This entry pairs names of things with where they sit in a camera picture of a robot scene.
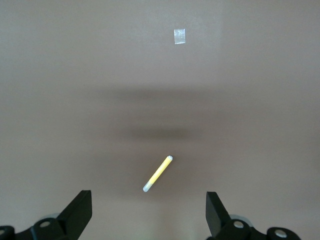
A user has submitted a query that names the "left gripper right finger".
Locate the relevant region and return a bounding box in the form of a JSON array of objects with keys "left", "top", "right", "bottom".
[{"left": 205, "top": 191, "right": 301, "bottom": 240}]

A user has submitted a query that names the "yellow highlighter pen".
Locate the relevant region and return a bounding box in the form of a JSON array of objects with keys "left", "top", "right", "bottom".
[{"left": 142, "top": 155, "right": 174, "bottom": 193}]

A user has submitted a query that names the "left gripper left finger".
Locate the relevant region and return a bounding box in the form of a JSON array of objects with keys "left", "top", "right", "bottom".
[{"left": 0, "top": 189, "right": 93, "bottom": 240}]

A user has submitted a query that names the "clear tape patch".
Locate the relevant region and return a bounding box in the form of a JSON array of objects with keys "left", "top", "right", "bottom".
[{"left": 173, "top": 28, "right": 186, "bottom": 45}]

